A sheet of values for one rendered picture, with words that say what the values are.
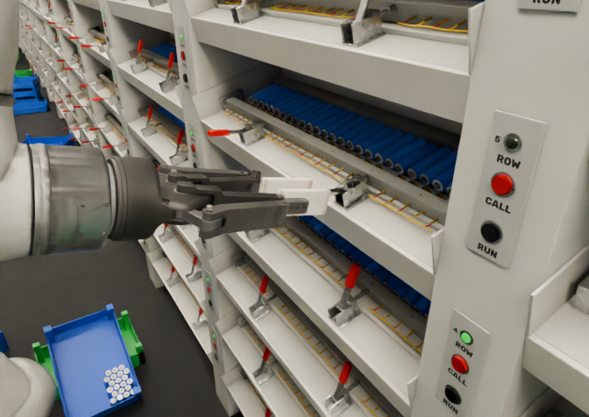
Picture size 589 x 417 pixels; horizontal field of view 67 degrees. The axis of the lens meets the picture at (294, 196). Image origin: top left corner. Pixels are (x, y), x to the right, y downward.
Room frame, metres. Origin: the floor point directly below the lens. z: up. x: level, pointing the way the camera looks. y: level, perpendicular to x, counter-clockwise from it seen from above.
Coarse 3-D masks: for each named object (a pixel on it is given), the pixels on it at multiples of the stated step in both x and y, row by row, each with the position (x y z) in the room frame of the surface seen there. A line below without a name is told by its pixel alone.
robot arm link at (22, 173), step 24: (0, 96) 0.31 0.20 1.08; (0, 120) 0.30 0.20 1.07; (0, 144) 0.29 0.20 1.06; (24, 144) 0.32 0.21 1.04; (0, 168) 0.28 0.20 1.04; (24, 168) 0.29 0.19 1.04; (0, 192) 0.27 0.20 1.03; (24, 192) 0.28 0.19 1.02; (0, 216) 0.26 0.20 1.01; (24, 216) 0.27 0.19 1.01; (0, 240) 0.26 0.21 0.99; (24, 240) 0.27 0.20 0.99
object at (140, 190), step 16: (112, 160) 0.35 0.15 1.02; (128, 160) 0.35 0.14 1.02; (144, 160) 0.36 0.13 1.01; (128, 176) 0.33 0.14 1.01; (144, 176) 0.34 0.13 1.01; (160, 176) 0.40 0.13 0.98; (128, 192) 0.32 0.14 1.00; (144, 192) 0.33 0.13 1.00; (160, 192) 0.36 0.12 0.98; (176, 192) 0.36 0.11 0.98; (128, 208) 0.32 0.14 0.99; (144, 208) 0.32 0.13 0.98; (160, 208) 0.33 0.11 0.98; (176, 208) 0.34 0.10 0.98; (192, 208) 0.34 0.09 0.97; (128, 224) 0.32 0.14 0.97; (144, 224) 0.32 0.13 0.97; (160, 224) 0.33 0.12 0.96; (176, 224) 0.34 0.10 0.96; (112, 240) 0.33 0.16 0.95
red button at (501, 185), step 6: (492, 180) 0.31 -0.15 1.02; (498, 180) 0.31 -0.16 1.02; (504, 180) 0.30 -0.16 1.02; (510, 180) 0.30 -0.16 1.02; (492, 186) 0.31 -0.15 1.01; (498, 186) 0.31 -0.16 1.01; (504, 186) 0.30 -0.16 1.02; (510, 186) 0.30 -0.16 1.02; (498, 192) 0.31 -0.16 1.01; (504, 192) 0.30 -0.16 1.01
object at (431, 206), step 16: (224, 112) 0.84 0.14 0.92; (240, 112) 0.82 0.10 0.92; (256, 112) 0.77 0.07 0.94; (272, 128) 0.71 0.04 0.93; (288, 128) 0.68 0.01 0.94; (304, 144) 0.63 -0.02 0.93; (320, 144) 0.61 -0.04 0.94; (320, 160) 0.58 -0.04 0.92; (336, 160) 0.56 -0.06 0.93; (352, 160) 0.55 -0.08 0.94; (336, 176) 0.54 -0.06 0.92; (384, 176) 0.49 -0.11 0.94; (384, 192) 0.48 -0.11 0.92; (400, 192) 0.46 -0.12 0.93; (416, 192) 0.45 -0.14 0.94; (416, 208) 0.44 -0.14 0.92; (432, 208) 0.42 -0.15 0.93
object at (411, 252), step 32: (192, 96) 0.85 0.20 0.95; (224, 96) 0.87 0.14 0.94; (352, 96) 0.74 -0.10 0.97; (224, 128) 0.79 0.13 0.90; (448, 128) 0.57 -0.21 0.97; (256, 160) 0.66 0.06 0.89; (288, 160) 0.63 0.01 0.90; (352, 224) 0.46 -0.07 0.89; (384, 224) 0.44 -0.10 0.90; (416, 224) 0.43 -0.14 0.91; (384, 256) 0.42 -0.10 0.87; (416, 256) 0.38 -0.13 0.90; (416, 288) 0.38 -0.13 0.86
